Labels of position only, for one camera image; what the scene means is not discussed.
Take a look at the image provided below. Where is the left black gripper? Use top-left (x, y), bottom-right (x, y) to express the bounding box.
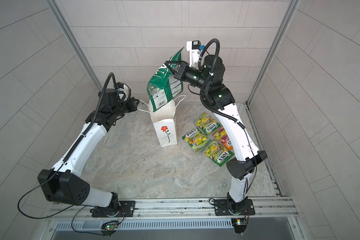
top-left (110, 97), bottom-right (140, 119)

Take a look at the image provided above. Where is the dark green crisps bag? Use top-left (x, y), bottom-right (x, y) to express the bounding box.
top-left (147, 64), bottom-right (183, 112)

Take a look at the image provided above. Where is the white floral paper bag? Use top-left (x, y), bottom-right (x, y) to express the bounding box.
top-left (138, 95), bottom-right (186, 147)

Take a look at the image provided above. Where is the green Fox's candy pack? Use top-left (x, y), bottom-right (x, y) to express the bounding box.
top-left (194, 112), bottom-right (222, 135)

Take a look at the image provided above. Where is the orange Fox's candy pack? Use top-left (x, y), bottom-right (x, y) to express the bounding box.
top-left (214, 127), bottom-right (233, 150)

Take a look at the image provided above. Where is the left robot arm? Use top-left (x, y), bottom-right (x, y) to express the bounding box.
top-left (38, 83), bottom-right (139, 217)

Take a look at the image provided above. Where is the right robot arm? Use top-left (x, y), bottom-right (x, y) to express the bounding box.
top-left (165, 55), bottom-right (268, 216)

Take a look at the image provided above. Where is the left circuit board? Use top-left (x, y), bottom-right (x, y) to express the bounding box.
top-left (100, 221), bottom-right (119, 238)

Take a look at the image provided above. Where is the circuit board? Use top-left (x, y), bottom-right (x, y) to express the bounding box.
top-left (100, 221), bottom-right (119, 238)
top-left (231, 219), bottom-right (248, 234)

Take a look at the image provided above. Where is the right circuit board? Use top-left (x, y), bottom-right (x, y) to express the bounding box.
top-left (231, 219), bottom-right (248, 234)

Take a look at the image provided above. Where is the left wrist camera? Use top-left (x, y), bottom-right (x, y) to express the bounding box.
top-left (116, 82), bottom-right (132, 102)

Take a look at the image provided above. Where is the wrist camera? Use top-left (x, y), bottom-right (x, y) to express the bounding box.
top-left (116, 82), bottom-right (132, 102)
top-left (186, 40), bottom-right (205, 68)

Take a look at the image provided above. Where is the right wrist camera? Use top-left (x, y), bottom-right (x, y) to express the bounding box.
top-left (186, 40), bottom-right (205, 68)

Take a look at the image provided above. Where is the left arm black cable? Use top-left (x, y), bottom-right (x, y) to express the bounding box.
top-left (17, 72), bottom-right (133, 220)

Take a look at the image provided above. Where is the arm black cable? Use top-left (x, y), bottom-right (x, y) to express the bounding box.
top-left (17, 72), bottom-right (133, 220)
top-left (187, 38), bottom-right (259, 196)

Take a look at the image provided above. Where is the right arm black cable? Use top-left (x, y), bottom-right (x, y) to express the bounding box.
top-left (187, 38), bottom-right (259, 196)

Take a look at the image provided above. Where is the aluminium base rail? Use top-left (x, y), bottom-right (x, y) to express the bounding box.
top-left (46, 196), bottom-right (299, 221)

